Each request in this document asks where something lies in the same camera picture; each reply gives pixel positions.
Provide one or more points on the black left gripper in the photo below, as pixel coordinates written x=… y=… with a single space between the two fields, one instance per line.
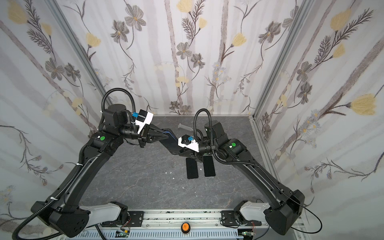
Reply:
x=143 y=137

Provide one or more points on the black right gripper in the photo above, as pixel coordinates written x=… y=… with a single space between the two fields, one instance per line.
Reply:
x=190 y=150

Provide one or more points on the phone with pink case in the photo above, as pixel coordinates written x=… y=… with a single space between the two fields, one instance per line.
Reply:
x=192 y=169

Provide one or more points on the black phone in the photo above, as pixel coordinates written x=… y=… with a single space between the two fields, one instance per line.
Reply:
x=171 y=144
x=209 y=167

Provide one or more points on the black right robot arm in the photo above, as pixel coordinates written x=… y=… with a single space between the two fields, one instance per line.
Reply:
x=284 y=205

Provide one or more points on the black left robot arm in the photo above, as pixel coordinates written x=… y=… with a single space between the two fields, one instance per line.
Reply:
x=61 y=210

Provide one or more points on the clear plastic tube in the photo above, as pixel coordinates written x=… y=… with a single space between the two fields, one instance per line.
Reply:
x=187 y=128

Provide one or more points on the orange emergency stop button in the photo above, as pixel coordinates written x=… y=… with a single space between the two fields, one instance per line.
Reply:
x=186 y=228

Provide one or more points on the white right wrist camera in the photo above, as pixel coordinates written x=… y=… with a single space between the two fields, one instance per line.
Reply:
x=188 y=142

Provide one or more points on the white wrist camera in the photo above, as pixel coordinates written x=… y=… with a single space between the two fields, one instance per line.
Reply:
x=188 y=142
x=142 y=119

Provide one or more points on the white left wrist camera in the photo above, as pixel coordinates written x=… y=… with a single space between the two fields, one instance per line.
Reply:
x=142 y=119

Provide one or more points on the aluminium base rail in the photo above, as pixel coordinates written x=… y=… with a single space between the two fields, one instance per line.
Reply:
x=209 y=224

